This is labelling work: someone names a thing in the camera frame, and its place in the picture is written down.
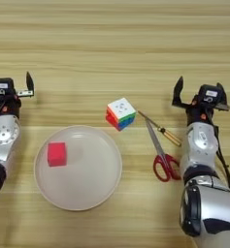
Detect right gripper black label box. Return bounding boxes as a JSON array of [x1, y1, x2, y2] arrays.
[[198, 84, 225, 105]]

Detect brass-handled screwdriver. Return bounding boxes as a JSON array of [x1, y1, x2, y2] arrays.
[[137, 109, 182, 147]]

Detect multicolour puzzle cube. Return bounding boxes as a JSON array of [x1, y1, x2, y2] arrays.
[[105, 97, 137, 132]]

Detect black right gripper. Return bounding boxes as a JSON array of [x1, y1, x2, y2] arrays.
[[172, 76, 230, 125]]

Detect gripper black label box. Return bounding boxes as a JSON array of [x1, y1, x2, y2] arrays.
[[0, 77, 16, 96], [198, 84, 225, 105]]

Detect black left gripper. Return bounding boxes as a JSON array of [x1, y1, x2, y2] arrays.
[[0, 71, 35, 118]]

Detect small red cube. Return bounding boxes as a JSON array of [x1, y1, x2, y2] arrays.
[[47, 141, 68, 168]]

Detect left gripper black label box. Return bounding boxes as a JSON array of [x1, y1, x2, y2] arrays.
[[0, 77, 16, 96]]

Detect red-handled scissors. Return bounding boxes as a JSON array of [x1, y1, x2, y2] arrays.
[[145, 117, 182, 183]]

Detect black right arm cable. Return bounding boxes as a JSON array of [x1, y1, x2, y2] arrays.
[[212, 122, 230, 194]]

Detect round white plate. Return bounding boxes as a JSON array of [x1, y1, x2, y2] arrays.
[[33, 125, 123, 212]]

